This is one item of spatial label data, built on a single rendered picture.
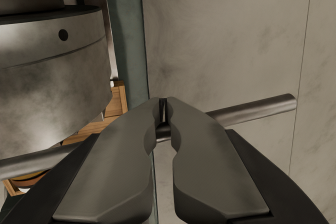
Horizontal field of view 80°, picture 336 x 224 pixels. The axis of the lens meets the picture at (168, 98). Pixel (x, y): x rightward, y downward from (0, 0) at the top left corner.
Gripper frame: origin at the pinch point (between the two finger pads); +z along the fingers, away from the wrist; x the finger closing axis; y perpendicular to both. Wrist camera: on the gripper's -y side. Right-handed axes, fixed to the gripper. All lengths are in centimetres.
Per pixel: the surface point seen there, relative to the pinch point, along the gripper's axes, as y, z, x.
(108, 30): 2.3, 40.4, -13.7
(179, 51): 35, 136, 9
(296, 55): 49, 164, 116
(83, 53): -0.2, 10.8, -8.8
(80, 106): 5.2, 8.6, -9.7
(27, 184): 21.4, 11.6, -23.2
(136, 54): 18, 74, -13
